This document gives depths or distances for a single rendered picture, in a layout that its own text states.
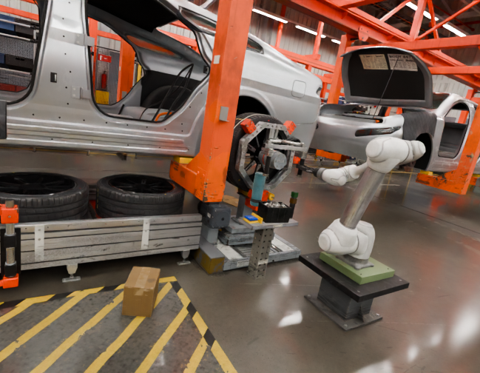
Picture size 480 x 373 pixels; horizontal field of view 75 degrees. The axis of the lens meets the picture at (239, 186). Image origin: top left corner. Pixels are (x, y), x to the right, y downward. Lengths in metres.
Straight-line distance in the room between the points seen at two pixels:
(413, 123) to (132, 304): 4.27
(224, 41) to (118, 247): 1.47
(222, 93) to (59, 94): 1.05
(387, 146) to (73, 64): 1.95
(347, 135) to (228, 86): 3.09
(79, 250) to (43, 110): 0.92
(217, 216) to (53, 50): 1.55
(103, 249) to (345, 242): 1.49
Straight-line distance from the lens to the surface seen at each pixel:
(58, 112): 2.39
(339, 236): 1.91
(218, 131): 2.11
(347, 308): 2.17
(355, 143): 4.87
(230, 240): 2.60
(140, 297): 1.86
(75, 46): 2.40
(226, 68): 2.12
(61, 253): 2.15
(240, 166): 2.38
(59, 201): 2.17
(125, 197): 2.27
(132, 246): 2.22
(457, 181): 5.57
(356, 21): 7.07
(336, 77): 7.02
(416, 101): 5.69
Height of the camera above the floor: 1.17
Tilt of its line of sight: 13 degrees down
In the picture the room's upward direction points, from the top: 9 degrees clockwise
